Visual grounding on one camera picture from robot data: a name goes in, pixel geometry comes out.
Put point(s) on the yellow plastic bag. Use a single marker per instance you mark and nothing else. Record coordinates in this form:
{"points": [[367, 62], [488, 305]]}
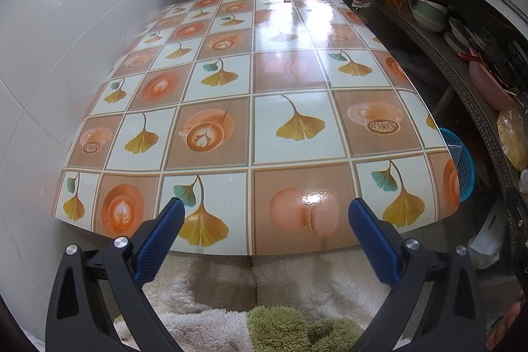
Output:
{"points": [[511, 137]]}

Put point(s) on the person's right hand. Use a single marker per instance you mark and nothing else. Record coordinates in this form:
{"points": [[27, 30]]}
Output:
{"points": [[501, 331]]}

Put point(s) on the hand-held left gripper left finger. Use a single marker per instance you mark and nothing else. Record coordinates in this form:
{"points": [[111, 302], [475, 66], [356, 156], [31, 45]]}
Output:
{"points": [[161, 240]]}

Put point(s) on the perforated metal shelf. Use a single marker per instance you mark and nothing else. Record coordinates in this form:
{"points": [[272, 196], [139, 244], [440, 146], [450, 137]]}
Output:
{"points": [[449, 63]]}

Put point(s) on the stack of plates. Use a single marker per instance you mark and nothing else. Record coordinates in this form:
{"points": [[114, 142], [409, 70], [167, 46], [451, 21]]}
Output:
{"points": [[456, 38]]}

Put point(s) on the green white bowl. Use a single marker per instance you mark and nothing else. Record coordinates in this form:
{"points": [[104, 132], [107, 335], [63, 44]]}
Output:
{"points": [[431, 14]]}

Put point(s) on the white plastic bag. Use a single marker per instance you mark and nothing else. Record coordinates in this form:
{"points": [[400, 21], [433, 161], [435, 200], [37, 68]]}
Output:
{"points": [[489, 244]]}

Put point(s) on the blue plastic basket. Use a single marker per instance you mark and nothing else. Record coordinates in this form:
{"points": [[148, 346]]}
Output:
{"points": [[464, 162]]}

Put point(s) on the pink basin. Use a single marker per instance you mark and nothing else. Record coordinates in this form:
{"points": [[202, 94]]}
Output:
{"points": [[489, 84]]}

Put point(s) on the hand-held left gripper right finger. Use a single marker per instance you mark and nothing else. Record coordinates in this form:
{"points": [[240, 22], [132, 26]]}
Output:
{"points": [[373, 240]]}

